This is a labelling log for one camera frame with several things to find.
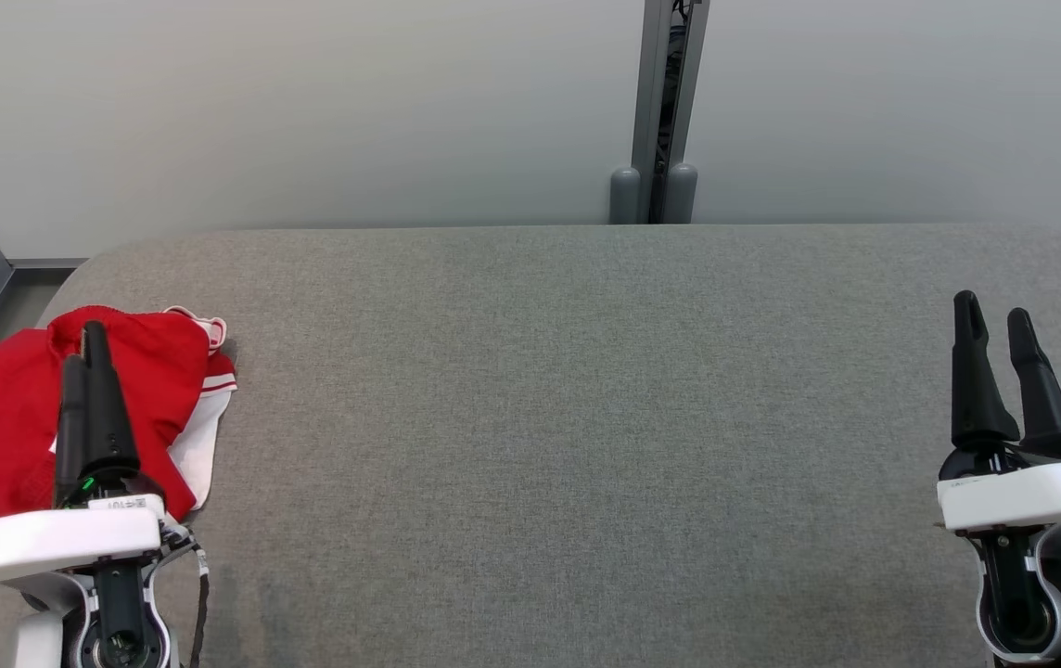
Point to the grey cylinder post foot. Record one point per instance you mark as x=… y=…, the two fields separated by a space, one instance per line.
x=681 y=195

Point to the red shorts white waistband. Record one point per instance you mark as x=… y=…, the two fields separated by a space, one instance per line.
x=11 y=408

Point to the grey metal partition post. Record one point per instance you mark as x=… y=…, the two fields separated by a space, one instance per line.
x=651 y=93

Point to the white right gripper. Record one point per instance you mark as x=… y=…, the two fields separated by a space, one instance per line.
x=1031 y=496

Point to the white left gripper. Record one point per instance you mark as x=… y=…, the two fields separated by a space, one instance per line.
x=48 y=543

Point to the red white basketball jersey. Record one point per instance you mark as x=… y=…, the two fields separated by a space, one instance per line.
x=201 y=436

